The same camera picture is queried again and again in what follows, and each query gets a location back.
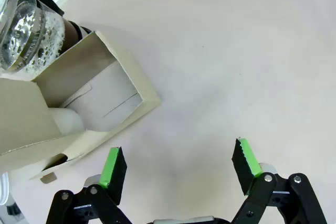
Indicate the short white lidded paper cup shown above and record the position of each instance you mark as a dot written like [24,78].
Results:
[68,123]

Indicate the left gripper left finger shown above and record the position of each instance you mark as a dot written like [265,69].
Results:
[115,171]

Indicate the glass coffee carafe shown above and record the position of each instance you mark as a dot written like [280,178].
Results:
[26,37]

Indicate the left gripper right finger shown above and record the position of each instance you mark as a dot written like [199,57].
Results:
[246,166]

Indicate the brown cardboard cup carrier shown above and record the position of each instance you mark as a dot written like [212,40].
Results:
[23,108]

